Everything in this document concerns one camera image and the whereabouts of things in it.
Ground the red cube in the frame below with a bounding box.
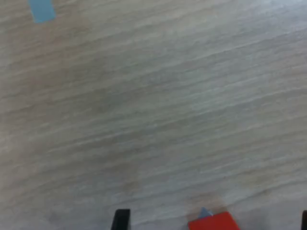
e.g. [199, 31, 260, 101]
[188, 211, 241, 230]

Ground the blue tape piece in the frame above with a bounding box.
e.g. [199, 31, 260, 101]
[28, 0, 57, 24]
[198, 207, 214, 219]

